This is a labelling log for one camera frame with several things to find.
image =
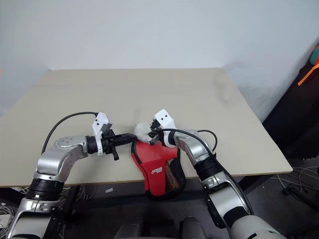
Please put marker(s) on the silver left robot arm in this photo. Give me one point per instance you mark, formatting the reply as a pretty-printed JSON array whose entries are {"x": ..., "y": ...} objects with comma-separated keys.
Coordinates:
[{"x": 54, "y": 164}]

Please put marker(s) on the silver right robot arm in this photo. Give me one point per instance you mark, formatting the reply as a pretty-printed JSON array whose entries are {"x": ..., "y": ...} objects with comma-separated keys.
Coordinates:
[{"x": 219, "y": 184}]

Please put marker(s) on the small white floor tag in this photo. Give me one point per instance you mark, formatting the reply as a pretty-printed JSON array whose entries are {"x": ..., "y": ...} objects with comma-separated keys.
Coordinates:
[{"x": 109, "y": 190}]

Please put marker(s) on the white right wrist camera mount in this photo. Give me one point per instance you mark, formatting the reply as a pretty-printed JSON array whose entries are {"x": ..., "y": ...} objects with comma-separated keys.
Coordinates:
[{"x": 164, "y": 118}]

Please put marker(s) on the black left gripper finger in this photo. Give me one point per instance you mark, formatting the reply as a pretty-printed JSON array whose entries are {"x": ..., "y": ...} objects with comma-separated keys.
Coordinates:
[
  {"x": 123, "y": 142},
  {"x": 124, "y": 137}
]

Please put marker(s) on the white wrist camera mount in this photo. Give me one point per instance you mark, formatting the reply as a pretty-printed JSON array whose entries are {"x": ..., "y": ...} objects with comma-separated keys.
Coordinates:
[
  {"x": 99, "y": 124},
  {"x": 164, "y": 118}
]

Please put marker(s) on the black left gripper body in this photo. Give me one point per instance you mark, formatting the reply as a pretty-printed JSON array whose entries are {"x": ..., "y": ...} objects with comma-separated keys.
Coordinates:
[{"x": 108, "y": 143}]

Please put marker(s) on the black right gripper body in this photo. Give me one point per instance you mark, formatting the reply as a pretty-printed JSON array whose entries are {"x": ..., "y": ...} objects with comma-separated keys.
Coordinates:
[{"x": 158, "y": 134}]

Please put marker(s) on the black table frame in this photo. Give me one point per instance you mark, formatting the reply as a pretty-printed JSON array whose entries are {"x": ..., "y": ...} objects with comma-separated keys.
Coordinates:
[{"x": 254, "y": 185}]

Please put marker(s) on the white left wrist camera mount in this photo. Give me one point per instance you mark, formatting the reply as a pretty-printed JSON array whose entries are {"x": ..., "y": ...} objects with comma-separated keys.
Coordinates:
[{"x": 99, "y": 124}]

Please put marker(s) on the white crumpled cloth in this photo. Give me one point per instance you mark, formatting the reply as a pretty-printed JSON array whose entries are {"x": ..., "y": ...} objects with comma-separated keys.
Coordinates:
[{"x": 142, "y": 132}]

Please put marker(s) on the red black paddle case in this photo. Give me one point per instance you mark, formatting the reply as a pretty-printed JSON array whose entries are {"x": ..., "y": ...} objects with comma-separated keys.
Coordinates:
[{"x": 154, "y": 159}]

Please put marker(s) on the teal and orange object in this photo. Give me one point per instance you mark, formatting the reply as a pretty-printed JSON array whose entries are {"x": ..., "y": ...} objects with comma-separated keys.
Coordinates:
[{"x": 314, "y": 56}]

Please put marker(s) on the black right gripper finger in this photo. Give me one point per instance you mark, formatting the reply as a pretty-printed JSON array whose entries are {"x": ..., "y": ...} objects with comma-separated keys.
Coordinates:
[{"x": 151, "y": 134}]

